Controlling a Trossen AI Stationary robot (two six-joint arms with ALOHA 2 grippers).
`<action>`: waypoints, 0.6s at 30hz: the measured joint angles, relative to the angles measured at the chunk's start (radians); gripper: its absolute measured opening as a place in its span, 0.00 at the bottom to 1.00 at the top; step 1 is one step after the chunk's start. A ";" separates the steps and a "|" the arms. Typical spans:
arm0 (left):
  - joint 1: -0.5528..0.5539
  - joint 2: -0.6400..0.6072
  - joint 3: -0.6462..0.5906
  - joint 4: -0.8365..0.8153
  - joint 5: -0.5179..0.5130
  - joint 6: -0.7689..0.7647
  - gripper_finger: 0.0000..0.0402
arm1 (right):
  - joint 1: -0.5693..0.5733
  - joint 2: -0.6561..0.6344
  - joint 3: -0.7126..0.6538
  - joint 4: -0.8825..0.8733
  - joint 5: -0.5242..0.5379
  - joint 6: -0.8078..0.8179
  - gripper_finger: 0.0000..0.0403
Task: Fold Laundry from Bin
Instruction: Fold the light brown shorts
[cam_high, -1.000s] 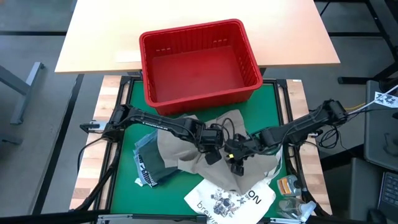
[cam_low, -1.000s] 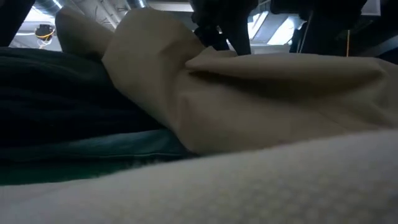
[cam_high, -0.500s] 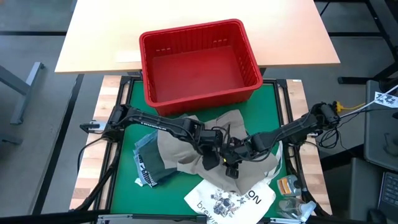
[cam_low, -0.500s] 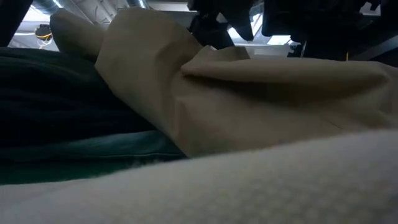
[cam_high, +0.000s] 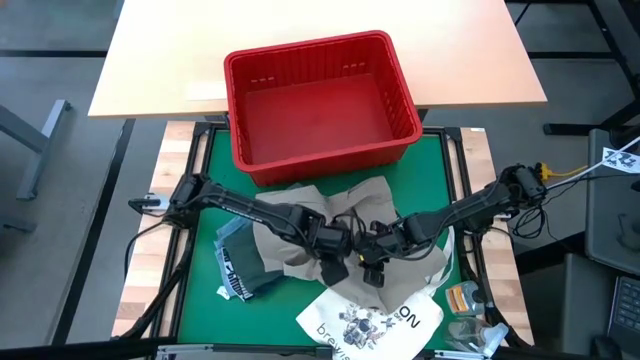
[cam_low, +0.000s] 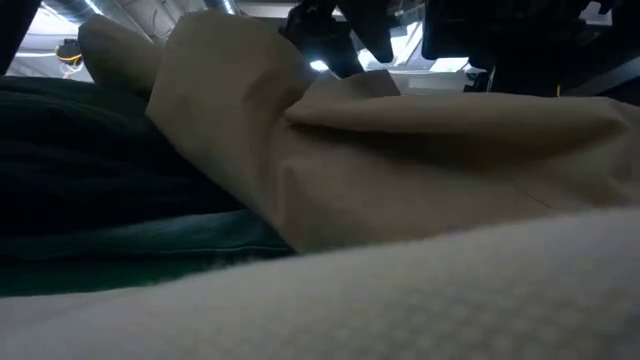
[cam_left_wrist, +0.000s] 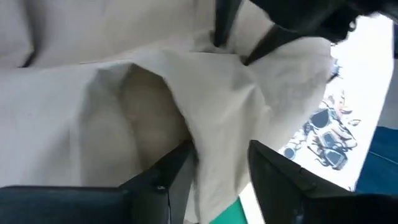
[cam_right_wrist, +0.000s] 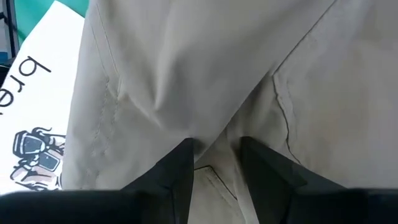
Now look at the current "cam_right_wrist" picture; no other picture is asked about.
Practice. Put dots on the white printed tote bag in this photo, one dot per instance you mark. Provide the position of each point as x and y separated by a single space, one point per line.
40 93

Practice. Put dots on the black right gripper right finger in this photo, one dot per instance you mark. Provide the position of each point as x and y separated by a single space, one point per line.
311 208

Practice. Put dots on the beige garment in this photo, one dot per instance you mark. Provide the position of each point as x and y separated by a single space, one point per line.
217 77

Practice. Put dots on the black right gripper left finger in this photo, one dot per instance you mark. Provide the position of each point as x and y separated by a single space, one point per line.
93 208

